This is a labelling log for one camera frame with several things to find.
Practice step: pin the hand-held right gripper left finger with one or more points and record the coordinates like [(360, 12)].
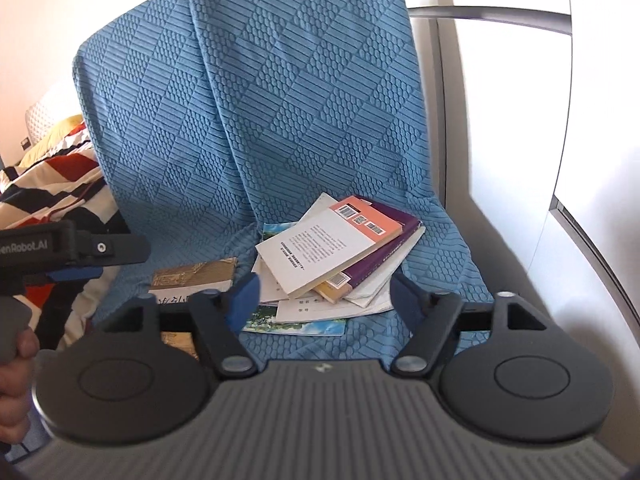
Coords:
[(245, 300)]

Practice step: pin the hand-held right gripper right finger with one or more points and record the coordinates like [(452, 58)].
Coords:
[(405, 300)]

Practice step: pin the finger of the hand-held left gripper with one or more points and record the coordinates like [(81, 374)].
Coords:
[(115, 249), (75, 275)]

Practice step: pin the landscape photo booklet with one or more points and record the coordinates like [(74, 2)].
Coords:
[(280, 324)]

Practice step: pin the purple book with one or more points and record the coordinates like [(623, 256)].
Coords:
[(402, 225)]

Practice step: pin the white paperback book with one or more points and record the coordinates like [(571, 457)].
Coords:
[(310, 245)]

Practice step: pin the person's left hand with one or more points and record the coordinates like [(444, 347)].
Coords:
[(17, 390)]

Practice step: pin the white softcover book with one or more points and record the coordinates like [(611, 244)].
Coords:
[(382, 285)]

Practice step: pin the gold brown book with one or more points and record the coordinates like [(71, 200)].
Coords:
[(195, 275)]

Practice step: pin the striped blanket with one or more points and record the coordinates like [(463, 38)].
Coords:
[(30, 180)]

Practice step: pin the yellow book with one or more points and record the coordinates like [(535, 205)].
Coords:
[(332, 287)]

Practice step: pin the white thin booklet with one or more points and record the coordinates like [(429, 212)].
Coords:
[(320, 310)]

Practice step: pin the yellow pillow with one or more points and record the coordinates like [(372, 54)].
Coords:
[(62, 127)]

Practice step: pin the white textured pillow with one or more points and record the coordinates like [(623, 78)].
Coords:
[(40, 115)]

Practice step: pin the blue textured sofa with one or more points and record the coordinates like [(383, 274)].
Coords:
[(300, 85)]

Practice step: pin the wall socket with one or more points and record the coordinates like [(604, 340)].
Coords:
[(25, 143)]

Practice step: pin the grey metal rail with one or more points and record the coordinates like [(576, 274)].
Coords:
[(490, 14)]

